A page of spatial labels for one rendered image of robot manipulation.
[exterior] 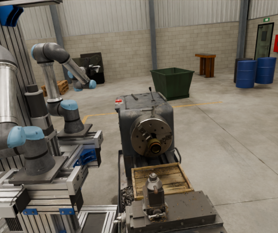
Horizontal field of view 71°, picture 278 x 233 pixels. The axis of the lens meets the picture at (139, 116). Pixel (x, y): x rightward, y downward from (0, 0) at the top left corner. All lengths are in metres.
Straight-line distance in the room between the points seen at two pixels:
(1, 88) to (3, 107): 0.09
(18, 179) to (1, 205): 0.14
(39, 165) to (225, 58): 12.05
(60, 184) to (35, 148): 0.23
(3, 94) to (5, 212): 0.60
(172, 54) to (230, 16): 3.64
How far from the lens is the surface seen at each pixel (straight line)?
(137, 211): 1.09
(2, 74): 0.98
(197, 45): 11.95
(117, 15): 11.40
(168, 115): 1.60
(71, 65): 1.55
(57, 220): 1.76
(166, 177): 1.40
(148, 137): 1.38
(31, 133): 1.10
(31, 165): 1.16
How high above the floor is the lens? 1.75
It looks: 20 degrees down
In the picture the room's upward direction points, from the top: 5 degrees counter-clockwise
